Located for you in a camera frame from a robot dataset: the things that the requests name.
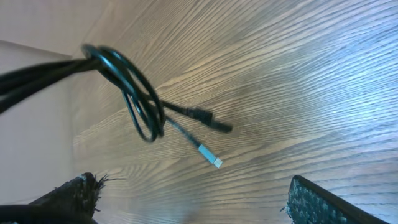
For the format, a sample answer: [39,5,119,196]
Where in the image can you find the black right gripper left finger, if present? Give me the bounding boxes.
[1,172,103,224]

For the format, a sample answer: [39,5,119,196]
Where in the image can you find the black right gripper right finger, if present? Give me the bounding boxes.
[285,175,387,224]

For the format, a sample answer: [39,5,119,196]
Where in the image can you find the black usb cable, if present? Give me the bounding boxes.
[0,43,233,169]

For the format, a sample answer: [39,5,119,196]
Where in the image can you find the brown cardboard back panel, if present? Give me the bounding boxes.
[0,0,109,206]

